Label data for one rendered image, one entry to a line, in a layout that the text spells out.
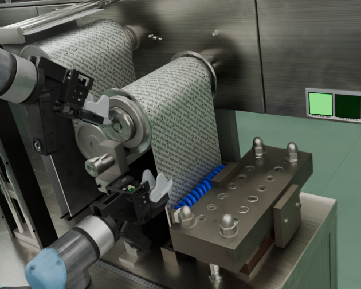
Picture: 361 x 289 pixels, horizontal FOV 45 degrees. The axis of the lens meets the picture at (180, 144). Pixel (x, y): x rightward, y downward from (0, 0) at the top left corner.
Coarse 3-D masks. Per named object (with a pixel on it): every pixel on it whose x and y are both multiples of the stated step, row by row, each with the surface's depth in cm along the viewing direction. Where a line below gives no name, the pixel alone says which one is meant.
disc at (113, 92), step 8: (112, 88) 89; (112, 96) 90; (120, 96) 88; (128, 96) 87; (136, 104) 86; (144, 112) 86; (144, 120) 87; (104, 128) 96; (144, 128) 88; (144, 136) 89; (144, 144) 91; (136, 152) 93
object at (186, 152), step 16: (192, 112) 100; (208, 112) 105; (176, 128) 96; (192, 128) 101; (208, 128) 106; (160, 144) 92; (176, 144) 97; (192, 144) 102; (208, 144) 107; (160, 160) 93; (176, 160) 98; (192, 160) 103; (208, 160) 108; (176, 176) 99; (192, 176) 104; (176, 192) 100
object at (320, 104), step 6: (312, 96) 99; (318, 96) 98; (324, 96) 97; (330, 96) 96; (312, 102) 99; (318, 102) 99; (324, 102) 98; (330, 102) 97; (312, 108) 100; (318, 108) 99; (324, 108) 98; (330, 108) 98; (324, 114) 99; (330, 114) 98
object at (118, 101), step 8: (112, 104) 90; (120, 104) 88; (128, 104) 87; (128, 112) 88; (136, 112) 87; (136, 120) 88; (136, 128) 89; (136, 136) 90; (128, 144) 93; (136, 144) 91
